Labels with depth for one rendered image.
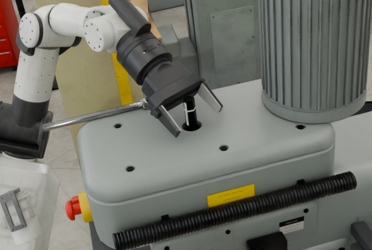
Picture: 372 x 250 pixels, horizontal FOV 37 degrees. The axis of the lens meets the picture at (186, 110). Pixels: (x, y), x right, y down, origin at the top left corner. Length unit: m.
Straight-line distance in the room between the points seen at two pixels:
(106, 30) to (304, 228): 0.55
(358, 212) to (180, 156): 0.42
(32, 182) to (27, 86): 0.24
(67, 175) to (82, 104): 1.32
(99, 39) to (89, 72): 1.81
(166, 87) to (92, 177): 0.21
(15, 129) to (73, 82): 1.48
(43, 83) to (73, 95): 1.56
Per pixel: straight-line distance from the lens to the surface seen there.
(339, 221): 1.20
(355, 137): 1.24
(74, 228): 3.75
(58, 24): 1.25
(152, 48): 1.05
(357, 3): 0.96
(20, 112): 1.42
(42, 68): 1.37
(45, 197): 1.46
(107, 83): 2.92
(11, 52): 5.81
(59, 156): 4.43
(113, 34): 1.09
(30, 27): 1.30
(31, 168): 1.45
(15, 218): 1.34
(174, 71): 1.05
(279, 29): 0.97
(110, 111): 1.13
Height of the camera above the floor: 2.48
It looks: 32 degrees down
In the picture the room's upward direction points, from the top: 7 degrees counter-clockwise
